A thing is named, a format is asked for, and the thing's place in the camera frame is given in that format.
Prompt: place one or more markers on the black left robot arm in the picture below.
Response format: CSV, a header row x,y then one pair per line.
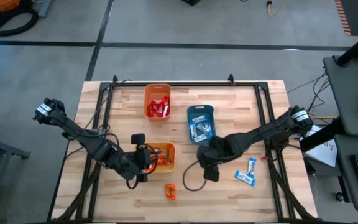
x,y
82,138

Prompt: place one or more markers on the yellow plastic basket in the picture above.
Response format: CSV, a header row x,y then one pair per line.
x,y
169,170

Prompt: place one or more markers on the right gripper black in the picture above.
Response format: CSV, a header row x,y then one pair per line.
x,y
211,155

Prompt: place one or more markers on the grey desk top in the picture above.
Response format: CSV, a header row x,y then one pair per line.
x,y
346,186
346,93

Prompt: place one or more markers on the orange vacuum cleaner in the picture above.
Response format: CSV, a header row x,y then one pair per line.
x,y
2,4

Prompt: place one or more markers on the white paper sheet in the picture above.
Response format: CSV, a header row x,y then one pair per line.
x,y
325,155

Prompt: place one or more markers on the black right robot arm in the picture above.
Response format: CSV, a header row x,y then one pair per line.
x,y
269,132

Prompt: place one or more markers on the black aluminium table frame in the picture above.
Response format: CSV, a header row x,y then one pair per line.
x,y
182,84

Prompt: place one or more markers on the small red tag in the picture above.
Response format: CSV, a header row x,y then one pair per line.
x,y
263,158

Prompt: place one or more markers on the teal plastic basket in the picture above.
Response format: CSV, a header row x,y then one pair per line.
x,y
208,110

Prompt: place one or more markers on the black caster wheel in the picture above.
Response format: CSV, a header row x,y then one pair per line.
x,y
339,196

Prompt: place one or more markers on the black diagonal strut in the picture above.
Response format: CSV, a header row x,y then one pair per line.
x,y
322,135

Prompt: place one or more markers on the red KitKat bar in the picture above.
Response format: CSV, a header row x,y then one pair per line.
x,y
159,109
155,102
151,111
166,112
154,114
165,101

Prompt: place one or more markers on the black metal pole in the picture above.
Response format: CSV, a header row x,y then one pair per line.
x,y
356,48

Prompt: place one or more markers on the Hershey's cookies creme bar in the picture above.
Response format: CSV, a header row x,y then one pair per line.
x,y
200,138
245,178
192,129
252,166
204,127
198,119

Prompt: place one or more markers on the orange plastic basket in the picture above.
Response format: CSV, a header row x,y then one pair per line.
x,y
157,91

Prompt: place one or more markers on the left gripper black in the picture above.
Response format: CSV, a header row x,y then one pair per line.
x,y
142,158

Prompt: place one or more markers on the orange Reese's cup pack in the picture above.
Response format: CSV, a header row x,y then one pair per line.
x,y
159,151
170,191
162,161
152,168
169,154

